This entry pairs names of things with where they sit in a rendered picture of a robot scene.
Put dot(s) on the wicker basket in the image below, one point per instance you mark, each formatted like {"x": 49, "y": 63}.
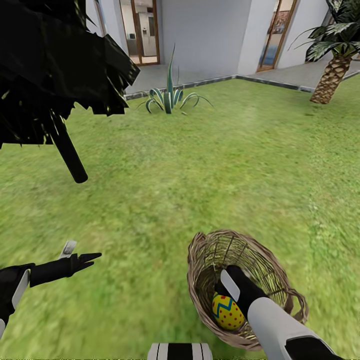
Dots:
{"x": 242, "y": 337}

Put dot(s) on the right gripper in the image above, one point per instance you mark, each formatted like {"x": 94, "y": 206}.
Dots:
{"x": 220, "y": 289}

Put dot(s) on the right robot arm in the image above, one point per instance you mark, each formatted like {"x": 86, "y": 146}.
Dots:
{"x": 281, "y": 336}

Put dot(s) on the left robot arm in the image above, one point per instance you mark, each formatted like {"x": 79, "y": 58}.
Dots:
{"x": 14, "y": 279}

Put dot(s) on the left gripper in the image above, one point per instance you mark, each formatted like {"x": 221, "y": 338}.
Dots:
{"x": 67, "y": 267}

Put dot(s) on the tree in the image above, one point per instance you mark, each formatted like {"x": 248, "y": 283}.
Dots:
{"x": 48, "y": 61}

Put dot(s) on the robot trunk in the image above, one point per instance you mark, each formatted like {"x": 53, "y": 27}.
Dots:
{"x": 180, "y": 351}

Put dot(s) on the easter egg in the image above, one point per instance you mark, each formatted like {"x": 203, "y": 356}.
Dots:
{"x": 226, "y": 312}

